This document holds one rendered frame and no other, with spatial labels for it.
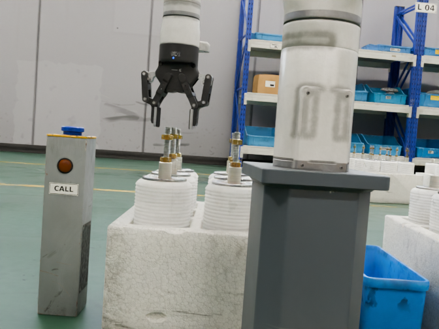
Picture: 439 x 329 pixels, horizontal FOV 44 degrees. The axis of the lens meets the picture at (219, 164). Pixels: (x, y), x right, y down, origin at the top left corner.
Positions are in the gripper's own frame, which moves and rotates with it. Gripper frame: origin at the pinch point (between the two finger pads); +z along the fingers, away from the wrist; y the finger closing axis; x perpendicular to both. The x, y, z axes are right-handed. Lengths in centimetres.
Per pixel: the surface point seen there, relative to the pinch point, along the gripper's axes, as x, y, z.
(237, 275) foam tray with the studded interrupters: -16.9, 16.4, 23.7
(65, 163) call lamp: -14.2, -14.7, 8.7
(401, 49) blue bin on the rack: 490, 105, -100
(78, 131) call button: -11.5, -13.9, 3.2
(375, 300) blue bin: -10.1, 38.5, 27.0
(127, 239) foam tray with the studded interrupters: -20.0, -0.8, 19.4
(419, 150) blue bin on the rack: 497, 133, 2
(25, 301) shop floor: -8.7, -23.7, 35.3
